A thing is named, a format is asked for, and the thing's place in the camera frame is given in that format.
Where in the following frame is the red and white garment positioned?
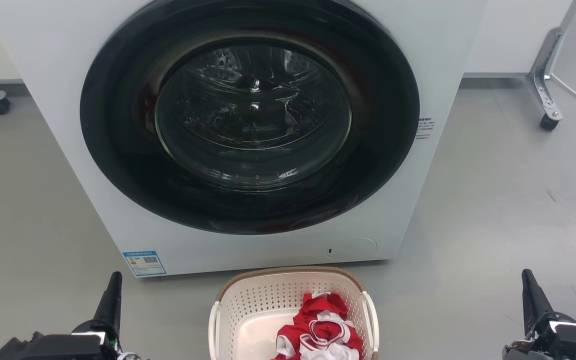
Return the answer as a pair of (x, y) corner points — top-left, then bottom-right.
(271, 292), (364, 360)

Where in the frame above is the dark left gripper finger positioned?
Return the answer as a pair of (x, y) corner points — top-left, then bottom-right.
(92, 271), (123, 331)

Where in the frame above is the cream perforated plastic laundry basket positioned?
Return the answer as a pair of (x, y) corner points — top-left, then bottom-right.
(208, 265), (381, 360)

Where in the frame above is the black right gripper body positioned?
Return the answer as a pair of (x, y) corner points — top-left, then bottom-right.
(502, 312), (576, 360)

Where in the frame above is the small printed text sticker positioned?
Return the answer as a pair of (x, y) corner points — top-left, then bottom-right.
(415, 117), (436, 141)

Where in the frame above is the tall metal leg with caster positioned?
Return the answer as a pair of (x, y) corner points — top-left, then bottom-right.
(525, 0), (576, 132)

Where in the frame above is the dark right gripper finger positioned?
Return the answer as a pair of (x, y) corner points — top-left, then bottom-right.
(521, 268), (554, 336)

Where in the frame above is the round washer filter cover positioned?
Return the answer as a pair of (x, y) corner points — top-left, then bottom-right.
(325, 237), (379, 261)

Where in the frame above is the blue energy label sticker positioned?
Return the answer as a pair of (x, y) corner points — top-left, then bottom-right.
(122, 250), (168, 278)

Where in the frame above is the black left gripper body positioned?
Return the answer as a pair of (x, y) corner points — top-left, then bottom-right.
(28, 319), (119, 360)

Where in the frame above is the black round washer door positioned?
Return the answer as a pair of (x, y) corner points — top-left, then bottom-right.
(79, 0), (421, 236)

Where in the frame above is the white front-load washing machine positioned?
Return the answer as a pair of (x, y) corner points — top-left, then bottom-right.
(0, 0), (489, 278)

